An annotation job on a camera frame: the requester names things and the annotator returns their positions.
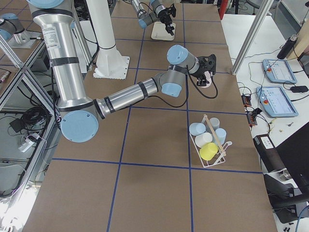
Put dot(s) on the white cream cup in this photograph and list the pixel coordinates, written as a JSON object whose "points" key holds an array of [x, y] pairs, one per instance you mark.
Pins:
{"points": [[203, 139]]}

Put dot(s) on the grey cup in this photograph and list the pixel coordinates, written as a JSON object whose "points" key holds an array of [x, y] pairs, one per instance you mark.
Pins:
{"points": [[215, 123]]}

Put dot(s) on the cream serving tray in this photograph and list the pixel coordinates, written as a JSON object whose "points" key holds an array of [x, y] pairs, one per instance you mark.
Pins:
{"points": [[159, 32]]}

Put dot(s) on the teach pendant tablet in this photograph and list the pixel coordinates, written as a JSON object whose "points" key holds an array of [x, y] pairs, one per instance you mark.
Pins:
{"points": [[275, 102], [278, 71]]}

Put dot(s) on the white wire cup rack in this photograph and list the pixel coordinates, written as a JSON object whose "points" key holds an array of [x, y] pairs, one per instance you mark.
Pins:
{"points": [[219, 158]]}

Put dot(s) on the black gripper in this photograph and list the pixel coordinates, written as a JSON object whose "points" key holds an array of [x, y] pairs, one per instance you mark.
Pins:
{"points": [[199, 72], [165, 16]]}

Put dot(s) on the black water bottle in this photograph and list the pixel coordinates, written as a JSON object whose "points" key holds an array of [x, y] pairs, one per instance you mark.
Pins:
{"points": [[287, 47]]}

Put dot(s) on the far teach pendant tablet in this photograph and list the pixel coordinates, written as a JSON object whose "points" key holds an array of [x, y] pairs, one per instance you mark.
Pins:
{"points": [[278, 71]]}

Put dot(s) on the black monitor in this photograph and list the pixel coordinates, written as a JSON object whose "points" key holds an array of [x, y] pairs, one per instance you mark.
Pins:
{"points": [[294, 153]]}

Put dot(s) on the pink cup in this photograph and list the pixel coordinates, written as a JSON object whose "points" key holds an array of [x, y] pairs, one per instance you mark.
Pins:
{"points": [[207, 80]]}

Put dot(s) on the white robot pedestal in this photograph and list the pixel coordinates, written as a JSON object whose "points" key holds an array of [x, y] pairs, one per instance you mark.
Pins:
{"points": [[110, 63]]}

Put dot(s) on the yellow cup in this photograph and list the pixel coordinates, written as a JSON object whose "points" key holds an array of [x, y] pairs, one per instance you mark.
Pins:
{"points": [[208, 151]]}

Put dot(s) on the light blue cup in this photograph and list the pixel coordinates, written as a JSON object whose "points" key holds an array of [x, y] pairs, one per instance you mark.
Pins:
{"points": [[196, 129]]}

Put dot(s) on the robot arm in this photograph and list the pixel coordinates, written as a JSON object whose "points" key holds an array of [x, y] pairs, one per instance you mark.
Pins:
{"points": [[147, 12], [79, 113]]}

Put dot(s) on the aluminium frame post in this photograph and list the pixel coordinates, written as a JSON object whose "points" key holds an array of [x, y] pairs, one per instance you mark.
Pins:
{"points": [[258, 20]]}

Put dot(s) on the black power adapter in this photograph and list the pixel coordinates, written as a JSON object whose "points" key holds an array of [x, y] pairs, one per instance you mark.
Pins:
{"points": [[299, 89]]}

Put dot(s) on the near teach pendant tablet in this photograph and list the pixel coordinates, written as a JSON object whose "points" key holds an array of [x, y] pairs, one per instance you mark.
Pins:
{"points": [[275, 102]]}

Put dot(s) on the black box with label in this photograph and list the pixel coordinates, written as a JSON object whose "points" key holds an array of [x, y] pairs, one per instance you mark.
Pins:
{"points": [[270, 159]]}

